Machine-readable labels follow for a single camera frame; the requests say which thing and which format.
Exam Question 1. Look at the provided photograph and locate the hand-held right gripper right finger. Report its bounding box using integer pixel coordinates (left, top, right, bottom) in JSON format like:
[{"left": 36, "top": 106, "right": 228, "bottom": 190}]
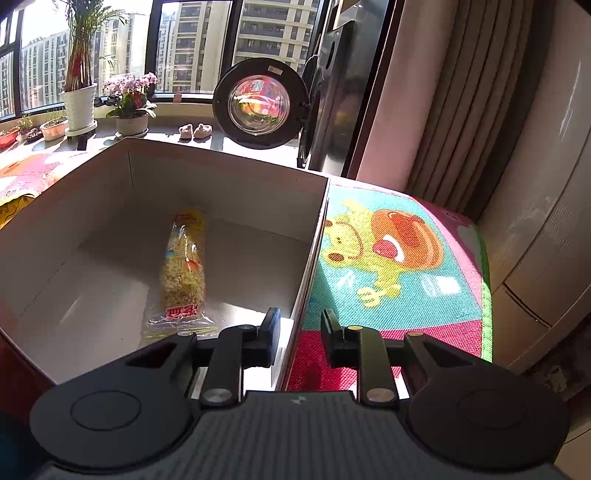
[{"left": 321, "top": 308, "right": 483, "bottom": 408}]

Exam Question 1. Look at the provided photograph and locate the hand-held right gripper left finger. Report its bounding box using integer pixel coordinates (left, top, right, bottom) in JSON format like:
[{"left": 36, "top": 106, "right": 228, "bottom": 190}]
[{"left": 124, "top": 307, "right": 281, "bottom": 408}]

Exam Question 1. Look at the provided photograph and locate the yellow snack packet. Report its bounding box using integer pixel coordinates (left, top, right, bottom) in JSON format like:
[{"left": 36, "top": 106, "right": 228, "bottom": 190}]
[{"left": 143, "top": 209, "right": 219, "bottom": 340}]

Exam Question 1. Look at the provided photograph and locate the cardboard box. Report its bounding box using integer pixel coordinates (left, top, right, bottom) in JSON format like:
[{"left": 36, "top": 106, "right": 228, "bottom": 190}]
[{"left": 0, "top": 137, "right": 329, "bottom": 393}]

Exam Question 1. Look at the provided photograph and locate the colourful cartoon play mat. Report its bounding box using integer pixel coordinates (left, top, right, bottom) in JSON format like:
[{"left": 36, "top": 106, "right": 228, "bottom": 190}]
[{"left": 0, "top": 150, "right": 494, "bottom": 398}]

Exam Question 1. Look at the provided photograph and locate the round washing machine door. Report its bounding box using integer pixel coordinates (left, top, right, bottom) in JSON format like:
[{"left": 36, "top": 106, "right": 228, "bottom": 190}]
[{"left": 213, "top": 60, "right": 309, "bottom": 149}]

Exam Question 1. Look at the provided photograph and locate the white standing air conditioner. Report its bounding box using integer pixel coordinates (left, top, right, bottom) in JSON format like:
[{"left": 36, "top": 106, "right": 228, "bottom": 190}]
[{"left": 475, "top": 55, "right": 591, "bottom": 374}]

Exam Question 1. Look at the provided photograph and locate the dark washing machine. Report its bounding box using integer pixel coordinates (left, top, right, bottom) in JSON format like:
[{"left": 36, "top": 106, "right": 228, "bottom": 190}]
[{"left": 295, "top": 21, "right": 362, "bottom": 180}]

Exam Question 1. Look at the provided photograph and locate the pink orchid in pot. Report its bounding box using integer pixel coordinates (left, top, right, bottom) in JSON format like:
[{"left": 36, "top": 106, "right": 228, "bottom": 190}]
[{"left": 102, "top": 73, "right": 158, "bottom": 139}]

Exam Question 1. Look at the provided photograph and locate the beige curtain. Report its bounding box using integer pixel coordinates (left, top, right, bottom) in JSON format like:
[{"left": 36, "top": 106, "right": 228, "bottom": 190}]
[{"left": 355, "top": 0, "right": 583, "bottom": 220}]

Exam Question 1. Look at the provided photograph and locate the small grass planter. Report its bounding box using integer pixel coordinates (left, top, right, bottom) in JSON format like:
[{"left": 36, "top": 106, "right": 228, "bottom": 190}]
[{"left": 39, "top": 108, "right": 69, "bottom": 141}]

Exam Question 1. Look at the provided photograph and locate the tall plant in white pot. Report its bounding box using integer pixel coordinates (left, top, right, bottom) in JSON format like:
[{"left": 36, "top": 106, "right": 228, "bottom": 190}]
[{"left": 51, "top": 0, "right": 131, "bottom": 151}]

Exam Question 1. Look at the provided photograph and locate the small potted plant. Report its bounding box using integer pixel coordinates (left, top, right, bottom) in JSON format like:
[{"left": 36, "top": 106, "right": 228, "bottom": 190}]
[{"left": 16, "top": 114, "right": 41, "bottom": 143}]

